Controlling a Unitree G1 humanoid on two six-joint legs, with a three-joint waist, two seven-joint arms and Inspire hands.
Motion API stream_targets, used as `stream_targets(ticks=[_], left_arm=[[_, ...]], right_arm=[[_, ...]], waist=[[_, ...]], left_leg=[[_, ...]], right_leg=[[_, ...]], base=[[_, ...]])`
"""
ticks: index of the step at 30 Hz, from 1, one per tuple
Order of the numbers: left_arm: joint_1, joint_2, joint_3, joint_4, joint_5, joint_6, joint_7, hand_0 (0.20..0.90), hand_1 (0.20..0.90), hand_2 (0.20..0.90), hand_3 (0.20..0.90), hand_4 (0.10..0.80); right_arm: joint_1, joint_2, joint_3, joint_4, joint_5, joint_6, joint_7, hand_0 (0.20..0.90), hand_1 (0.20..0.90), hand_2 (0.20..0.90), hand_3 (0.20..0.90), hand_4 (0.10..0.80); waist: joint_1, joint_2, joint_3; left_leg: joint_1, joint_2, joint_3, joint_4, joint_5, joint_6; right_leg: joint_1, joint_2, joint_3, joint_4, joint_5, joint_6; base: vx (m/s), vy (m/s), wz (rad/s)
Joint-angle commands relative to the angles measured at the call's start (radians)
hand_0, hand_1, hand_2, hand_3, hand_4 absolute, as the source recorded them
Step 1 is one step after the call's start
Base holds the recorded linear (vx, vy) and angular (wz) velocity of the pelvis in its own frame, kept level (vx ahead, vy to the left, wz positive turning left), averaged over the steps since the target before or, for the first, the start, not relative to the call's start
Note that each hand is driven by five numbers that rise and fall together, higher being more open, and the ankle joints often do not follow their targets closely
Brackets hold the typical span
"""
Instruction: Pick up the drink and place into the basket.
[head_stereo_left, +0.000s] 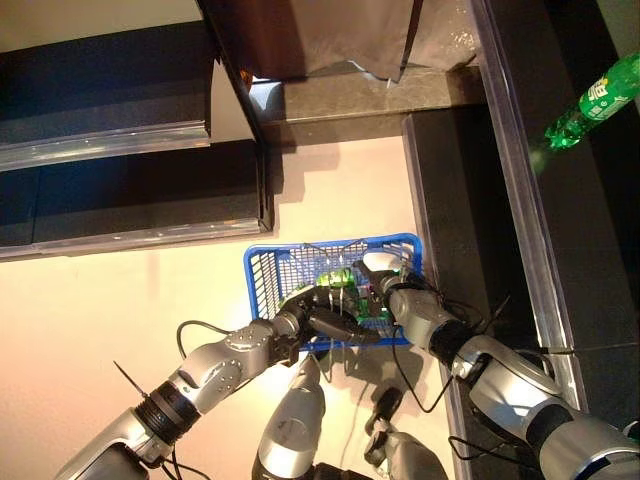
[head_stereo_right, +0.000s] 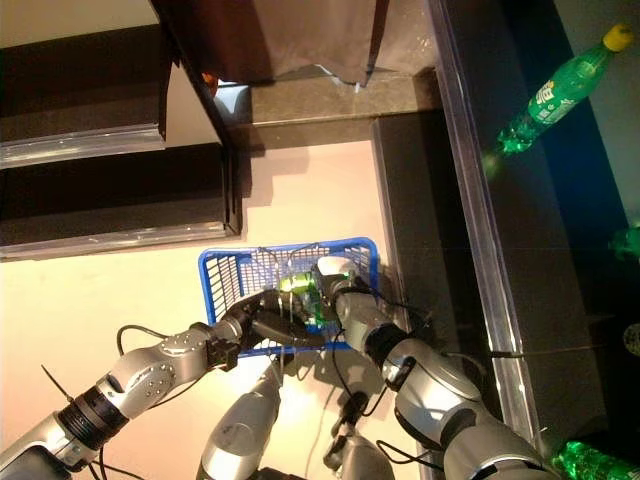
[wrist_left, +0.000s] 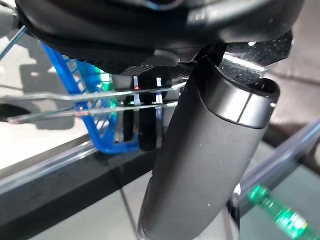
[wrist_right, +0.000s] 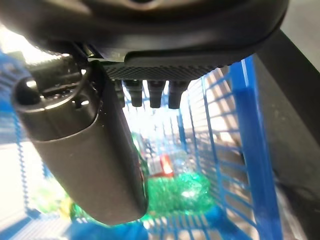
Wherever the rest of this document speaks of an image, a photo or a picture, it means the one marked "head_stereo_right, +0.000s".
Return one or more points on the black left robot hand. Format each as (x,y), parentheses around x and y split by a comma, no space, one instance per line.
(260,317)

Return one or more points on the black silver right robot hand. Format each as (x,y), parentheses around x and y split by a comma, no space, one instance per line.
(332,270)

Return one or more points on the blue plastic shopping basket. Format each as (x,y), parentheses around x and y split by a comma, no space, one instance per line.
(205,257)

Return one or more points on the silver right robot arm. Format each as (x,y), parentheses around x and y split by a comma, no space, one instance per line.
(435,380)

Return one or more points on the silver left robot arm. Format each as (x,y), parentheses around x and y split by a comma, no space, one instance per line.
(150,370)

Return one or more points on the black shelving base plinth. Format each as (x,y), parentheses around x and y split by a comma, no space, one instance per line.
(425,225)

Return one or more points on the silver right robot leg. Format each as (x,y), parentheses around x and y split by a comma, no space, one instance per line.
(360,450)

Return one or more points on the black gondola shelf unit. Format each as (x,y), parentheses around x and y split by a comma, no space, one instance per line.
(100,190)

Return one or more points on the black zip tie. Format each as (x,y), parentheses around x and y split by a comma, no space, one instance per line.
(56,384)

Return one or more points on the small orange object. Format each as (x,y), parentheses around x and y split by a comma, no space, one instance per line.
(209,79)

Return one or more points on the brown fabric curtain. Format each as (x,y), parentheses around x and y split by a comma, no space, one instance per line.
(310,35)

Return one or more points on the black glossy curtain strip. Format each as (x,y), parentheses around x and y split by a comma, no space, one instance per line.
(377,35)

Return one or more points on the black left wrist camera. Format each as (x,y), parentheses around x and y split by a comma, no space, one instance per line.
(222,352)

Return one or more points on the black shelf board clear rail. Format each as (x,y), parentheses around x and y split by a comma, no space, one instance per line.
(550,250)

